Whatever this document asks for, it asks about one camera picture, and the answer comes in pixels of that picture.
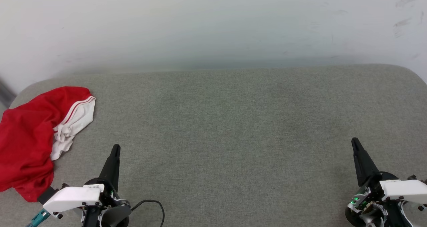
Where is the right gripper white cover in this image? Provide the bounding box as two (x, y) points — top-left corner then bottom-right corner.
(345, 138), (427, 227)

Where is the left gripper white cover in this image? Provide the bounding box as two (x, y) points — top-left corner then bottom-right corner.
(43, 144), (131, 227)

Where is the red and white shirt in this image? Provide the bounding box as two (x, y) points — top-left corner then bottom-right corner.
(0, 86), (96, 203)

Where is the grey fabric sofa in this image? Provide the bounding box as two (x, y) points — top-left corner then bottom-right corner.
(0, 64), (427, 227)

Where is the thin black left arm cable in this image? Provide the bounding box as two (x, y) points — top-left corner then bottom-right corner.
(131, 200), (165, 227)

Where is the teal left camera cable connector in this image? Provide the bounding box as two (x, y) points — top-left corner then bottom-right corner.
(26, 209), (51, 227)

